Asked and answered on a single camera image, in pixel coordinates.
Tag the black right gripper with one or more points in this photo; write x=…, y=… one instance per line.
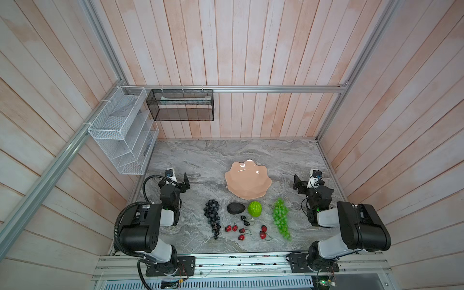
x=302, y=185

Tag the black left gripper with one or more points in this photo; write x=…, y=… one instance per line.
x=179, y=185

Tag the dark purple grape bunch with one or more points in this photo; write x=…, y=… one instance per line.
x=211, y=213

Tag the green grape bunch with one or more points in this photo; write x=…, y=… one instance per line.
x=280, y=217

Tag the bumpy green fake fruit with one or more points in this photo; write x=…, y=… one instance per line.
x=255, y=209

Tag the dark fake avocado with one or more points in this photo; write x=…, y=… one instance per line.
x=235, y=208

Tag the red cherry pair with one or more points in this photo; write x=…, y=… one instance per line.
x=243, y=232
x=231, y=228
x=264, y=233

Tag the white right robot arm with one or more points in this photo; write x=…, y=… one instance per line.
x=360, y=226

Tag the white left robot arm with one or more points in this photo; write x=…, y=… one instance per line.
x=137, y=227

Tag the pink scalloped fruit bowl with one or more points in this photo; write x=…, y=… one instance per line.
x=247, y=180

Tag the black cherry pair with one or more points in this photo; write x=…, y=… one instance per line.
x=247, y=221

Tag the white ventilation grille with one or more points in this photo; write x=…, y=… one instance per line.
x=236, y=283

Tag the green circuit board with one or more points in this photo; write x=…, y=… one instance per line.
x=323, y=283

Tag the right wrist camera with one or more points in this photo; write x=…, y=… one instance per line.
x=315, y=179

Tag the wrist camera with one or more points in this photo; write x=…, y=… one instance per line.
x=315, y=179
x=170, y=174

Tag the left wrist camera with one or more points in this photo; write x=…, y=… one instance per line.
x=170, y=174

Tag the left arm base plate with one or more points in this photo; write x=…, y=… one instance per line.
x=184, y=265

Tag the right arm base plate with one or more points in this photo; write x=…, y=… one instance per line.
x=310, y=263

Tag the white wire mesh shelf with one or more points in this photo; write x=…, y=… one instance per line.
x=125, y=132

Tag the black wire mesh basket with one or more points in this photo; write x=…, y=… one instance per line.
x=181, y=105

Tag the aluminium frame crossbar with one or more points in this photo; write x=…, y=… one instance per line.
x=257, y=88

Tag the aluminium mounting rail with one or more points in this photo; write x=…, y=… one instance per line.
x=265, y=264

